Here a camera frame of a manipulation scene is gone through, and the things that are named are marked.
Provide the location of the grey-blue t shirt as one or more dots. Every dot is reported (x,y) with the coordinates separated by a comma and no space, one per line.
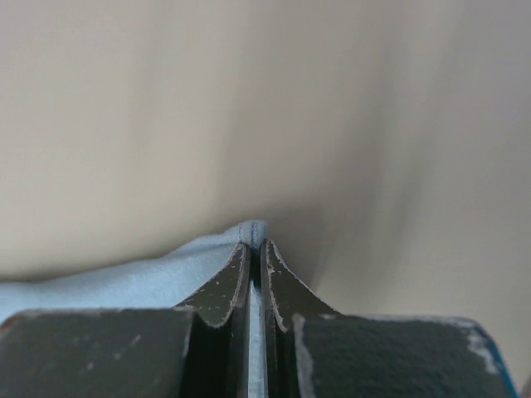
(161,283)

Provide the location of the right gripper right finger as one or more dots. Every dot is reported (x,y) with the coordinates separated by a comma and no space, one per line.
(312,350)

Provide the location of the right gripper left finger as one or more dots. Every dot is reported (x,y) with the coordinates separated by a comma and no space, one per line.
(198,348)

